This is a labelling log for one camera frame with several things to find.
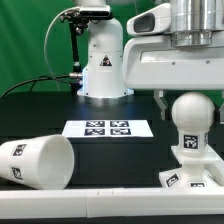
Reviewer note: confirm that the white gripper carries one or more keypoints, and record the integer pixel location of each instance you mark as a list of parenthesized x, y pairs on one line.
[(152, 63)]

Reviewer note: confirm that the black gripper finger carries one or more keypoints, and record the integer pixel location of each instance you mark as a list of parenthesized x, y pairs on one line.
[(221, 114)]

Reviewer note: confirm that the white lamp base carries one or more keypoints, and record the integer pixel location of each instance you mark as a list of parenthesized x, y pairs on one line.
[(193, 171)]

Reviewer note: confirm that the white conical lamp shade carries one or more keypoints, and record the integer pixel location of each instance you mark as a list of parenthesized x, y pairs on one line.
[(44, 163)]

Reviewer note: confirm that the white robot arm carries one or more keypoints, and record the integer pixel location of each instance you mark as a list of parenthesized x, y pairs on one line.
[(176, 45)]

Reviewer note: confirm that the marker sheet on table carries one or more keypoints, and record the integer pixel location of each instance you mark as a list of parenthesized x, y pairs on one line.
[(106, 128)]

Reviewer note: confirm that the white right rail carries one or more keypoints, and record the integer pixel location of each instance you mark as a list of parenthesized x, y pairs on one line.
[(216, 169)]

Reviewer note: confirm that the white rail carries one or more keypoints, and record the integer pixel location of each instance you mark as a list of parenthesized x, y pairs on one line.
[(216, 169), (110, 202)]

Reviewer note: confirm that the black camera on stand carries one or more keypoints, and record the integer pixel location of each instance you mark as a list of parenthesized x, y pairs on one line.
[(95, 12)]

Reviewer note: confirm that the white front rail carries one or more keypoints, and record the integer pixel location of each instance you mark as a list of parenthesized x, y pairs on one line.
[(110, 202)]

